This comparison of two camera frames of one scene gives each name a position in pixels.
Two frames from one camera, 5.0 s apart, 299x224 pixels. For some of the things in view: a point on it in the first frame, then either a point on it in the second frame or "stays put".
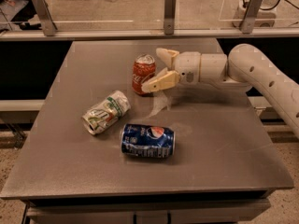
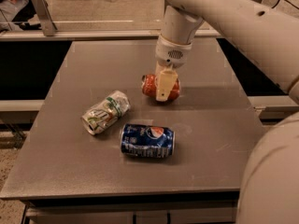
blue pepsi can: (149, 141) stays put
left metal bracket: (47, 20) stays put
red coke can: (143, 67) → (149, 84)
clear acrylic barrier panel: (142, 7) stays put
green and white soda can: (106, 113) stays put
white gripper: (188, 66) → (170, 55)
